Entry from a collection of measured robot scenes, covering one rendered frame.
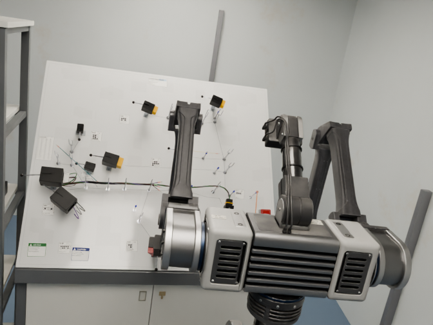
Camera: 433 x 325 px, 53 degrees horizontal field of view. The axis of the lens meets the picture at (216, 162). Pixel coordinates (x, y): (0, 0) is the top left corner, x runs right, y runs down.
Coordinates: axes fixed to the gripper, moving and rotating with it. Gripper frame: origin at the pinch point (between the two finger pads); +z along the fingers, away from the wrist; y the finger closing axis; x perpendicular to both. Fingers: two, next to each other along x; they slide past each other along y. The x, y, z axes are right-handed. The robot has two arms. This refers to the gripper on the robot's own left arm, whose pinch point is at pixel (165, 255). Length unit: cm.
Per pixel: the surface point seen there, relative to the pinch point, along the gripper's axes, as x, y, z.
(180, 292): -3.7, -10.7, 37.9
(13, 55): -229, 138, 80
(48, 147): -52, 58, 1
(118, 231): -20.0, 21.2, 16.7
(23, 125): -62, 72, -2
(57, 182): -28, 48, -4
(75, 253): -8.6, 38.0, 19.5
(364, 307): -44, -150, 119
